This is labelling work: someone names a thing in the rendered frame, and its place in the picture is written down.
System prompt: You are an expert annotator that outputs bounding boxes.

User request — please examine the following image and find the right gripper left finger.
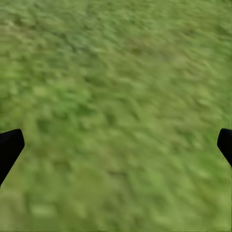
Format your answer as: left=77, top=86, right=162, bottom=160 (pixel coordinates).
left=0, top=129, right=25, bottom=186

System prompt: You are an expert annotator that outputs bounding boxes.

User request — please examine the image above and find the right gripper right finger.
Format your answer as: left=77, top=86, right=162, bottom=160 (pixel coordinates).
left=217, top=129, right=232, bottom=166

